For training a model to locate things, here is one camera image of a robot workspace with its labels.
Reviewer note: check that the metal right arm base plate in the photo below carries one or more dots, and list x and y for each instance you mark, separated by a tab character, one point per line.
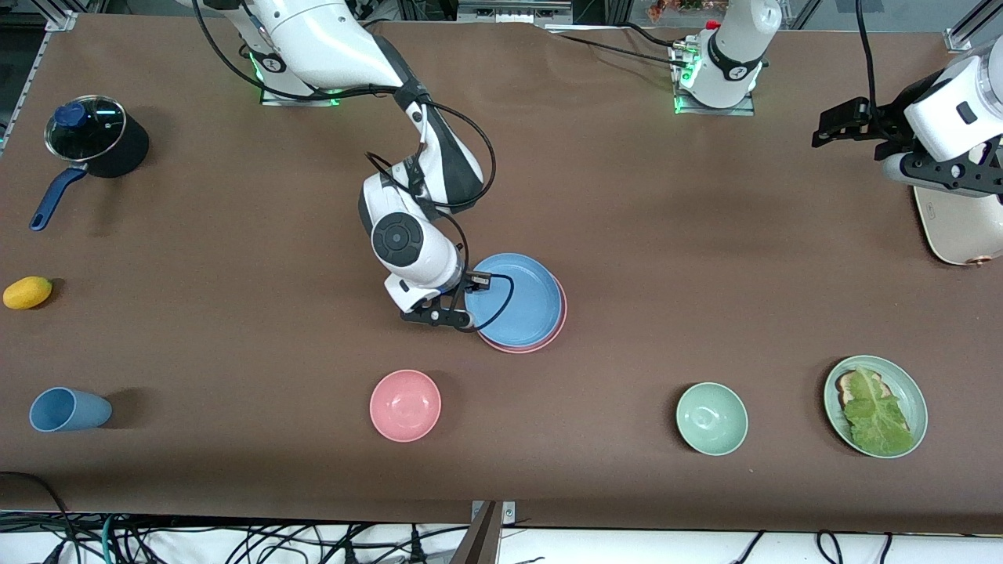
338	98

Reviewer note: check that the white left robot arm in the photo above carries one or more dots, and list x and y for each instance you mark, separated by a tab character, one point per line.
952	110

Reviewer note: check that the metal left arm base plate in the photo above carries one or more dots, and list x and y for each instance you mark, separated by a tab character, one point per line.
748	110

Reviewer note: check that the toasted bread slice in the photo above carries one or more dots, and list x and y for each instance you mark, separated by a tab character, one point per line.
843	384

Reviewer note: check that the pink bowl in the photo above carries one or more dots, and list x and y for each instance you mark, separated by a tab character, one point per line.
405	406

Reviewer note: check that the green lettuce leaf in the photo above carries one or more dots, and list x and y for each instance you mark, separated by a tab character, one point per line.
878	415

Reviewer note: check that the glass lid blue knob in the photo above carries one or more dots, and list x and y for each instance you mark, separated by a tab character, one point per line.
86	129

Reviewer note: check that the yellow lemon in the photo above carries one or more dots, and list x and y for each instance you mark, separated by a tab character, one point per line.
27	292

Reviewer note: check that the mint green plate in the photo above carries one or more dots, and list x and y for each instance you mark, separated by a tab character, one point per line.
909	392

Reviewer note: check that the mint green bowl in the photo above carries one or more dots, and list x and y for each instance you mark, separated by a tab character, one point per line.
711	419

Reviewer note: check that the small metal edge bracket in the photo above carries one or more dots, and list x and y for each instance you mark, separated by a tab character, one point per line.
508	511

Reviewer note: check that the brown table cover mat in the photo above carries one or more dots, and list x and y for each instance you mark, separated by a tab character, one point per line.
627	196

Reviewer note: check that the blue plate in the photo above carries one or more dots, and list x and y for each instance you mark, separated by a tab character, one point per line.
521	301

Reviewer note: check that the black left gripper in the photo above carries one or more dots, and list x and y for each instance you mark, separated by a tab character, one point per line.
890	125

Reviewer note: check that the pink plate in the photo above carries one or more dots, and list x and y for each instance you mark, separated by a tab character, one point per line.
548	338

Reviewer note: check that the cream white kitchen appliance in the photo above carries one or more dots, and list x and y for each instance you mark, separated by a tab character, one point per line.
964	231

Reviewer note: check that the blue cup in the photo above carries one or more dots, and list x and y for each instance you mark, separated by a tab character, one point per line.
70	410

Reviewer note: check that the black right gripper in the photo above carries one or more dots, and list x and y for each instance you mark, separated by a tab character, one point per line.
464	283

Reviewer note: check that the grey metal box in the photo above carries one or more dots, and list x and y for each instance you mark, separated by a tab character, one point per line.
513	9

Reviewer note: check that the aluminium frame profile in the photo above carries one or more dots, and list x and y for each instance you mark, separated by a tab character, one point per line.
968	23
59	17

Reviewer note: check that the dark camera stand pole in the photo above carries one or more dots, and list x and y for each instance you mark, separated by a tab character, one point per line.
479	540

